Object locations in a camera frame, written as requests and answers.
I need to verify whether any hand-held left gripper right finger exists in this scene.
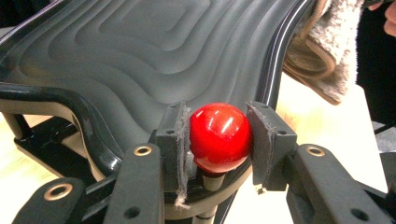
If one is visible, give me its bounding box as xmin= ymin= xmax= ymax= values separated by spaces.
xmin=246 ymin=101 xmax=299 ymax=194

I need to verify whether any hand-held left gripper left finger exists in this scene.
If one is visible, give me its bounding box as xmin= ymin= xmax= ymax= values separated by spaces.
xmin=148 ymin=101 xmax=192 ymax=204

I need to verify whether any red ball knob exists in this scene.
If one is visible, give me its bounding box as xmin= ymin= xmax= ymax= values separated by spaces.
xmin=189 ymin=102 xmax=254 ymax=191

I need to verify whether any black wavy ridged tray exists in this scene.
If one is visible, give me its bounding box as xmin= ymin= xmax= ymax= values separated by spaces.
xmin=0 ymin=0 xmax=316 ymax=224

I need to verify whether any grey fluffy cloth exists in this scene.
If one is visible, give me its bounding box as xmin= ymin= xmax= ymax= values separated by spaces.
xmin=281 ymin=0 xmax=366 ymax=106

